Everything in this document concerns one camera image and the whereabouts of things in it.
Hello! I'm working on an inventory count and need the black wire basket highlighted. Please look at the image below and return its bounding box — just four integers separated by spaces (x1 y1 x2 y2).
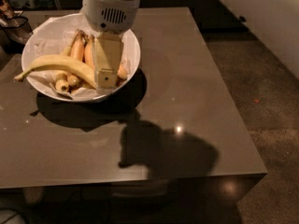
0 16 33 53

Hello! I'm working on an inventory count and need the large yellow banana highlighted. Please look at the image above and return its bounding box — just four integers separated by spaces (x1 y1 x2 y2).
14 54 97 89

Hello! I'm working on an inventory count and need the white ceramic bowl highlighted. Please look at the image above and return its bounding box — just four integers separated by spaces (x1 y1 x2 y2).
15 13 141 103

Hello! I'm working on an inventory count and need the orange-yellow banana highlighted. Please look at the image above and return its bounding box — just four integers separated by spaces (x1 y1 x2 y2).
118 64 128 80
84 35 94 68

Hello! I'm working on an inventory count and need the middle orange-yellow banana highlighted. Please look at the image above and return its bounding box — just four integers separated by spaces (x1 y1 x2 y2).
84 35 94 68

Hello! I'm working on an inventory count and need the left small orange banana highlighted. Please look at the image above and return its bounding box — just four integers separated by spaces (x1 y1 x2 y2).
70 31 85 62

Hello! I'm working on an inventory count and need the small banana stub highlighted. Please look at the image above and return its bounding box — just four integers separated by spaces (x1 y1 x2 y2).
67 75 80 87
55 79 69 92

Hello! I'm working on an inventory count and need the white paper bowl liner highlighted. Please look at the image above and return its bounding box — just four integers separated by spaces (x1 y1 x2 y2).
21 13 140 103

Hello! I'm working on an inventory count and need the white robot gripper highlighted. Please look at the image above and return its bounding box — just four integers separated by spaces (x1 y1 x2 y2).
82 0 140 90

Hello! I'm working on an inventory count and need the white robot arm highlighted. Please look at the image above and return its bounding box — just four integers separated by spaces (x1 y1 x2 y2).
82 0 140 90

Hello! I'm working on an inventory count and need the right orange-yellow banana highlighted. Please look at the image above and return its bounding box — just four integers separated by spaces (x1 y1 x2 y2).
118 64 128 80

